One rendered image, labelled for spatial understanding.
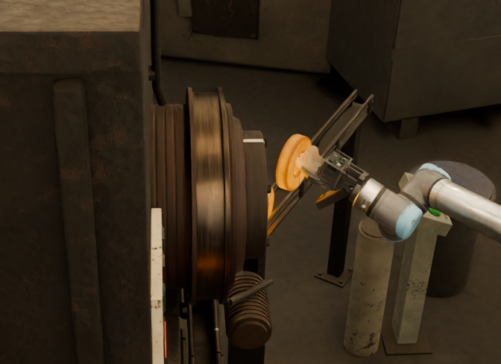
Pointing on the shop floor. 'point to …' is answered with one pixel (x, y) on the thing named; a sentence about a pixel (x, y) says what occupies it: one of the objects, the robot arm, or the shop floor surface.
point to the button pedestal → (413, 286)
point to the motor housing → (247, 321)
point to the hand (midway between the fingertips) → (294, 157)
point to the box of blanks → (417, 50)
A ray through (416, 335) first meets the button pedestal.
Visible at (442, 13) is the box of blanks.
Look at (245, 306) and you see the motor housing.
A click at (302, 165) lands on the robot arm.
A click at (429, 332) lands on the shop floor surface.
